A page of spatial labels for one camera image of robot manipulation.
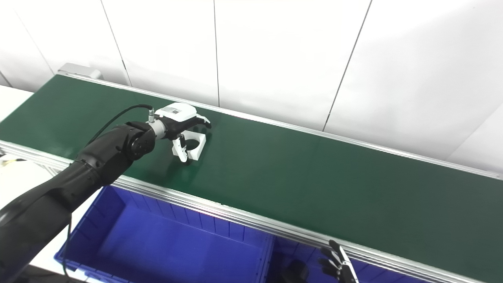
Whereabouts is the green conveyor belt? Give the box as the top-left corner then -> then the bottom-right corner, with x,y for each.
0,75 -> 503,283

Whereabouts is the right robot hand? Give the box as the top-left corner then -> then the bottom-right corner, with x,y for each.
318,240 -> 360,283

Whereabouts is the black cylindrical part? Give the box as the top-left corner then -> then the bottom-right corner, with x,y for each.
281,260 -> 311,283

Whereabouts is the white square part with hole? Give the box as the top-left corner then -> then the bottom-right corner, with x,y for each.
173,131 -> 206,160

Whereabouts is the grey conveyor end housing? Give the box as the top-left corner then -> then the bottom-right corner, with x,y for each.
58,63 -> 103,80

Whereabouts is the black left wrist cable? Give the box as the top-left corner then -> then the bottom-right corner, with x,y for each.
84,104 -> 155,147

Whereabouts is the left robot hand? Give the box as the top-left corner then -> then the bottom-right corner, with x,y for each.
154,103 -> 212,164

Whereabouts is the blue plastic bin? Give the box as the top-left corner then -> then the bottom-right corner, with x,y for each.
271,236 -> 433,283
54,186 -> 274,283

